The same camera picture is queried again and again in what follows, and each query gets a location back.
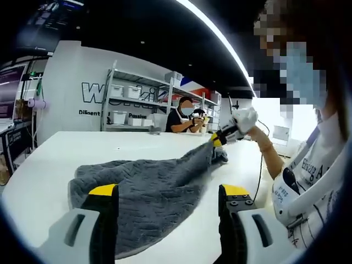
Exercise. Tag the grey towel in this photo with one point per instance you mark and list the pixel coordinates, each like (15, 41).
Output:
(154, 181)

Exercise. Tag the lilac paper roll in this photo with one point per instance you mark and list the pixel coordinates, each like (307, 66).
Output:
(37, 103)

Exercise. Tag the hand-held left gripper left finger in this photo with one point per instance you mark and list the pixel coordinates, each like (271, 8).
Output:
(82, 236)

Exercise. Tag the computer monitor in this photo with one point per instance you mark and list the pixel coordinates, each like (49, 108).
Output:
(11, 90)

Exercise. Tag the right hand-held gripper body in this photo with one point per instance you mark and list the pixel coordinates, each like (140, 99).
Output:
(246, 118)

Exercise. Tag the operator in white shirt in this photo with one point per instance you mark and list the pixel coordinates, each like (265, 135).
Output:
(319, 165)

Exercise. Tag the green hanging item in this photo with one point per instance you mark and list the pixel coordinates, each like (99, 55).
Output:
(39, 88)

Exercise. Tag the grey metal shelf rack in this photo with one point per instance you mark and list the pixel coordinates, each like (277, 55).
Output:
(137, 79)

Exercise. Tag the black hanging ceiling screen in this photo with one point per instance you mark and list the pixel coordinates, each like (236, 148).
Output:
(49, 24)

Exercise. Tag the small grey table object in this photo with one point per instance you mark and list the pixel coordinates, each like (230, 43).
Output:
(155, 131)

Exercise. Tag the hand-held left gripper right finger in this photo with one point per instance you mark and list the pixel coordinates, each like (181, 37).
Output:
(247, 236)

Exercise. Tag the group of white storage boxes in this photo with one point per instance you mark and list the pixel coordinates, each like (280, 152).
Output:
(119, 117)

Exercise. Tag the white table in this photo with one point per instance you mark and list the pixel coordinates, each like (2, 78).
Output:
(68, 148)

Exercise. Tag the black desk cabinet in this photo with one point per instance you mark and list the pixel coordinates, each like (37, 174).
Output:
(17, 143)

